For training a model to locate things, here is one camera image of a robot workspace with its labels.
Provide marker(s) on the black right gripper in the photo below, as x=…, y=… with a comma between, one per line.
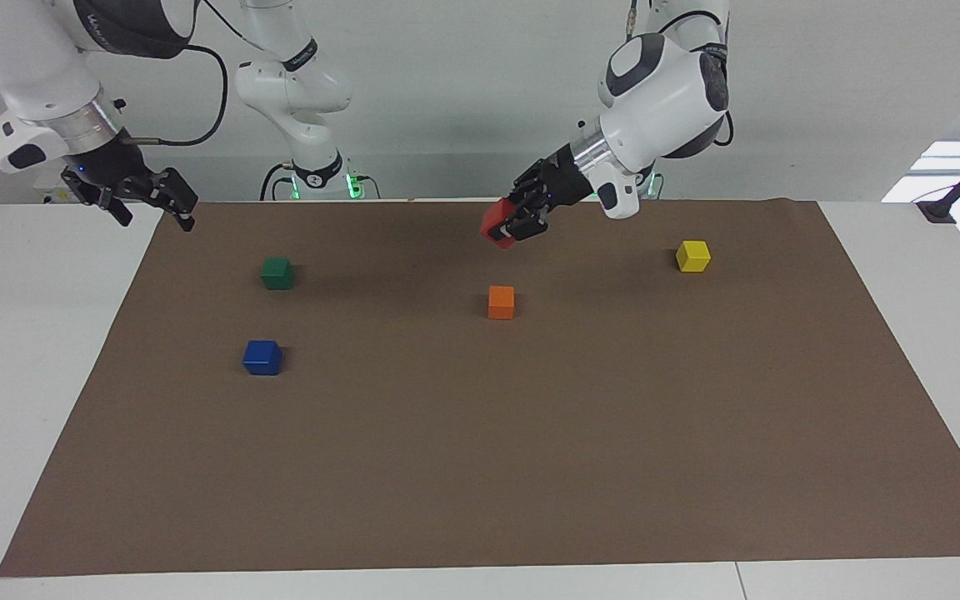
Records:
x=113, y=171

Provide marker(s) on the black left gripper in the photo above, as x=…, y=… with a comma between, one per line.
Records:
x=555, y=183

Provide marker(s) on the red wooden block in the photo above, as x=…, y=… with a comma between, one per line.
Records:
x=493, y=223

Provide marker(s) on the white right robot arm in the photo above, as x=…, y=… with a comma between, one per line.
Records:
x=22, y=58

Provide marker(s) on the orange wooden block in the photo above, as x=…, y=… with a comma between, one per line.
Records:
x=501, y=303

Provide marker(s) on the green wooden block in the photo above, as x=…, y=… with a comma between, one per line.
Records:
x=277, y=274

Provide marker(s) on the yellow wooden block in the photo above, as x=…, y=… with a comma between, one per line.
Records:
x=692, y=257

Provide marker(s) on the blue wooden block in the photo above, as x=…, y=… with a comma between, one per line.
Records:
x=262, y=358

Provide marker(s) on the white power box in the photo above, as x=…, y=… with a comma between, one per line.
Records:
x=51, y=193

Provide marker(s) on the brown table mat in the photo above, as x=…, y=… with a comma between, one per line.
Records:
x=480, y=433

